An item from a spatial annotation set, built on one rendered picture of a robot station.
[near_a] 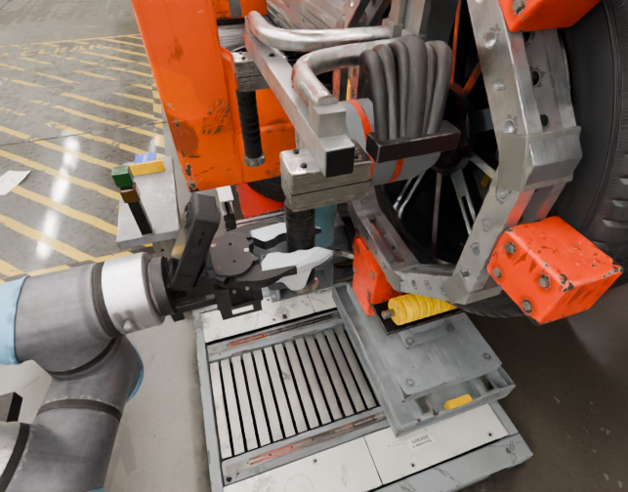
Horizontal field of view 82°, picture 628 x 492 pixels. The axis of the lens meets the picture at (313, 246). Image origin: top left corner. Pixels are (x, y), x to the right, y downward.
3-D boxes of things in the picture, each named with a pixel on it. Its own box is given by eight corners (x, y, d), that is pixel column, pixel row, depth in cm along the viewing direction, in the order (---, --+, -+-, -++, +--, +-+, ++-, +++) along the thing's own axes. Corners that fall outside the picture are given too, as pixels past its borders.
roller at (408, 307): (503, 299, 82) (513, 282, 78) (387, 334, 76) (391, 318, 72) (487, 280, 86) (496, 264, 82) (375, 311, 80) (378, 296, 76)
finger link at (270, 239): (311, 241, 53) (252, 263, 50) (311, 210, 49) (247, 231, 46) (320, 255, 52) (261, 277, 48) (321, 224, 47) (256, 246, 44)
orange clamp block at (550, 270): (531, 255, 46) (590, 309, 40) (480, 268, 44) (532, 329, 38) (558, 213, 41) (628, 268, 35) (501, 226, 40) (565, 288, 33)
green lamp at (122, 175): (134, 185, 90) (128, 172, 87) (116, 188, 89) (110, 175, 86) (134, 177, 93) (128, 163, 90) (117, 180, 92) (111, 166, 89)
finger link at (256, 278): (294, 257, 46) (225, 265, 45) (293, 247, 44) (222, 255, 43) (298, 285, 42) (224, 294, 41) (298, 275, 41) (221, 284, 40)
